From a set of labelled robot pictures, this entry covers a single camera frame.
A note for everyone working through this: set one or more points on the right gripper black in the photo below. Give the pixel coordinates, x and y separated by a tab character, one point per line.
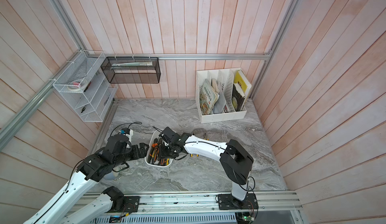
163	154

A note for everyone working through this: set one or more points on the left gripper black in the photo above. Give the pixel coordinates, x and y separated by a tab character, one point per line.
143	152

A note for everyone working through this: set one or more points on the white plastic storage box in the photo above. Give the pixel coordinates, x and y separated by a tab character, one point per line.
163	161

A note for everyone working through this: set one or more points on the yellow handled pliers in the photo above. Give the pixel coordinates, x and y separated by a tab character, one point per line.
205	137

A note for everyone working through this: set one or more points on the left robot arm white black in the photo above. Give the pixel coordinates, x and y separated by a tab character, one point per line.
90	171

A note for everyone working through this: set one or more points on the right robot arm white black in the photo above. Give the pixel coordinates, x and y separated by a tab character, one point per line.
233	157

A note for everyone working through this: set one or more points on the orange black greener pliers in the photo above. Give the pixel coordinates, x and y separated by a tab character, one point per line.
153	156

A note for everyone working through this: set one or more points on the light blue alarm clock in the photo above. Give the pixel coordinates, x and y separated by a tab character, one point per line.
115	174

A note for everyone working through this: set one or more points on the colourful cover book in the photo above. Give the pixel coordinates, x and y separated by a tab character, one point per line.
208	97

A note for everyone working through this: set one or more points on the white file organizer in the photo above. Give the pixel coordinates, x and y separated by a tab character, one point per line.
223	110

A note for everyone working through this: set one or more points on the dark cover book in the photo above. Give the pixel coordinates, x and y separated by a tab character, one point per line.
238	97

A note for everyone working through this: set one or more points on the tape roll on shelf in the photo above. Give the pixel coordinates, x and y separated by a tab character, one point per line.
78	85

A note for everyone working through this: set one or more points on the yellow book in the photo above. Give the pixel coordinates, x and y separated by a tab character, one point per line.
242	81

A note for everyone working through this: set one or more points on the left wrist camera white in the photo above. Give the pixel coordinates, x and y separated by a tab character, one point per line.
127	132

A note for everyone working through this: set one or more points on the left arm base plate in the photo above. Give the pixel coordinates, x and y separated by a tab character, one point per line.
126	204

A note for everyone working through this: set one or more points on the aluminium rail frame front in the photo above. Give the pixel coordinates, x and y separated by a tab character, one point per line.
195	202

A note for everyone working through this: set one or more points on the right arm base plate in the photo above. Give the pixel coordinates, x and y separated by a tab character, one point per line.
228	202

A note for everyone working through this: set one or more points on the black mesh wall basket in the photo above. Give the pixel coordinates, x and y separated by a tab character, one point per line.
132	70

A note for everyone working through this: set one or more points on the white wire mesh shelf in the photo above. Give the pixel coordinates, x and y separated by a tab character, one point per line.
93	103

